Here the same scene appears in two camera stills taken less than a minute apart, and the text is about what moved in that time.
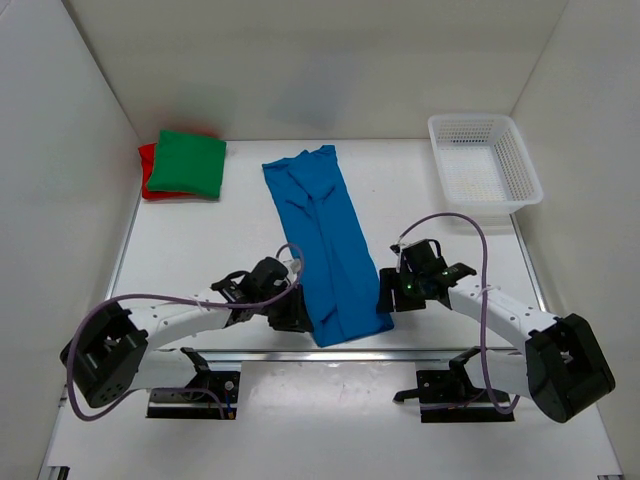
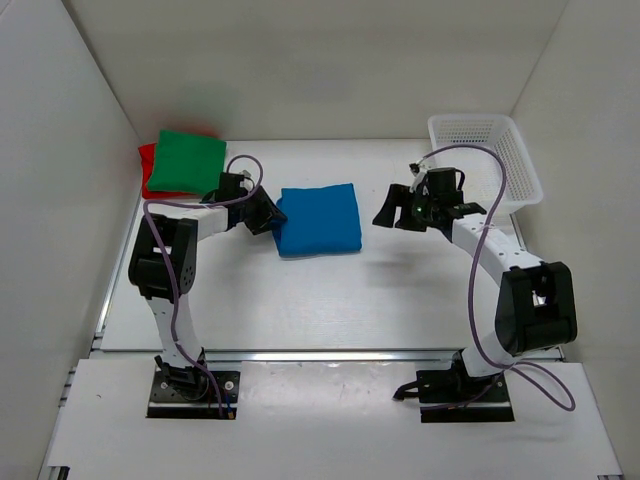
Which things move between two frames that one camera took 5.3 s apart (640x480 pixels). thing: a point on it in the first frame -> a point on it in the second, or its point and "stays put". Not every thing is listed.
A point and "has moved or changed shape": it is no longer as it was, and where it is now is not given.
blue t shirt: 338,272 has moved or changed shape
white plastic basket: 484,163 stays put
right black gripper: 390,280 -> 399,196
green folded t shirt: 187,163 stays put
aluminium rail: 338,356 stays put
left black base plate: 199,405 stays put
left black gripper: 296,317 -> 268,212
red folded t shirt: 147,154 stays put
